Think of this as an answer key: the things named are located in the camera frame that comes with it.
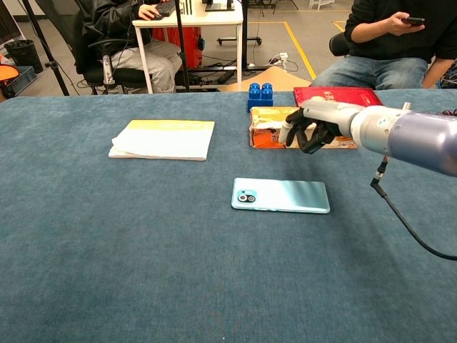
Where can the flat brown cardboard piece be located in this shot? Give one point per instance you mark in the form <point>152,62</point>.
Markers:
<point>275,80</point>

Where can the orange cardboard box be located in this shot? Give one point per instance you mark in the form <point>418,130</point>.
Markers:
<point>266,128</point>

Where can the black tripod stand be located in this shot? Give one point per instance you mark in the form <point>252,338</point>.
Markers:
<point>182,46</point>

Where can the black light stand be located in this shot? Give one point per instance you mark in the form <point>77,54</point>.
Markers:
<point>46,53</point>

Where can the white desk frame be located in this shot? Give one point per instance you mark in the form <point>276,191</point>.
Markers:
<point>189,19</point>

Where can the person in blue jeans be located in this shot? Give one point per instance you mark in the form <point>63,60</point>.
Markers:
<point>378,46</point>

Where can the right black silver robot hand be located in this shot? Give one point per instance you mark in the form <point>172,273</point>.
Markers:
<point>325,116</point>

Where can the white power strip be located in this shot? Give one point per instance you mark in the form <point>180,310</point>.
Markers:
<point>280,58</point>

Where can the dark red grape bunch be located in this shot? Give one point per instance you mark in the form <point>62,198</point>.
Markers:
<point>450,113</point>

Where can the black computer mouse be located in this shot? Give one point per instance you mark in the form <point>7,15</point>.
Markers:
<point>156,16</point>

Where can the smartphone with teal back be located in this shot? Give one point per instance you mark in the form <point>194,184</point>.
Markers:
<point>285,194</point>

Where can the black keyboard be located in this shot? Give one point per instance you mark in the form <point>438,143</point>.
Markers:
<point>166,7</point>

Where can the blue toy building brick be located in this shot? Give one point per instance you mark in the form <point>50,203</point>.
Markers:
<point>260,96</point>

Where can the blue plastic crate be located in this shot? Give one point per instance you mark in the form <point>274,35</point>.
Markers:
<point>25,80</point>

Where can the black trash bin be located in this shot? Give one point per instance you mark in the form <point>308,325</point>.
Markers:
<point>23,53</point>

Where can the black phone in person's hand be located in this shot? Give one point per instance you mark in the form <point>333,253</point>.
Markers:
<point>413,20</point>

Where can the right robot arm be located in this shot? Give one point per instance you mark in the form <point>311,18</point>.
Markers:
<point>421,139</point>

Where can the person in grey trousers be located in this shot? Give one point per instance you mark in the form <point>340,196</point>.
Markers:
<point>107,25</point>

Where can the black chair backrest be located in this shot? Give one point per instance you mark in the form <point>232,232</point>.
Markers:
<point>339,44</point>

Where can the red box under desk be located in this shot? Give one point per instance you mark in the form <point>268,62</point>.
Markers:
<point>178,46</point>

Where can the yellow white booklet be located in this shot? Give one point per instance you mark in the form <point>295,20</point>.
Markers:
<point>168,139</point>

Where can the black rolling stand base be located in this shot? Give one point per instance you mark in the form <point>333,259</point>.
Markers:
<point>246,37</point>

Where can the black office chair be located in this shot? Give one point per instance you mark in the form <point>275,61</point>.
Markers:
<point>96,73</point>

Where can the red flat box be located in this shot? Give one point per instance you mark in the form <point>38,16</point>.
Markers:
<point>339,95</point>

